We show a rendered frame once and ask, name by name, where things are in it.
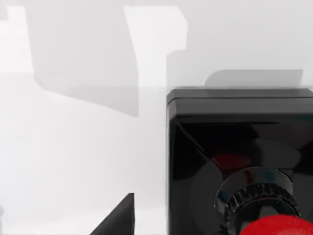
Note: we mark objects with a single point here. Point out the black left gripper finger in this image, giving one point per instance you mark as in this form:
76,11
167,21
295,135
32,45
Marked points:
123,218

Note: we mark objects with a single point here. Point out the black box with red button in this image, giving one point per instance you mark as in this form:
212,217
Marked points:
234,156

